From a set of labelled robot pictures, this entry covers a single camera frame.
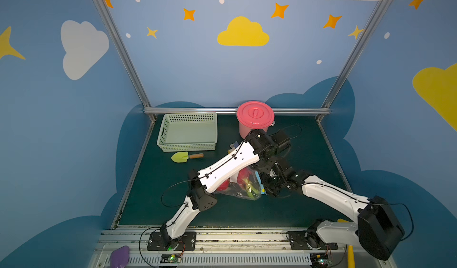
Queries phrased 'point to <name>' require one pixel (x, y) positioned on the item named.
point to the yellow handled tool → (350, 252)
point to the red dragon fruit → (246, 180)
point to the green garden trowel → (182, 157)
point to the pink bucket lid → (254, 115)
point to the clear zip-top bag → (235, 190)
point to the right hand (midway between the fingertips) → (257, 184)
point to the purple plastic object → (119, 257)
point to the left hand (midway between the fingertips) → (265, 168)
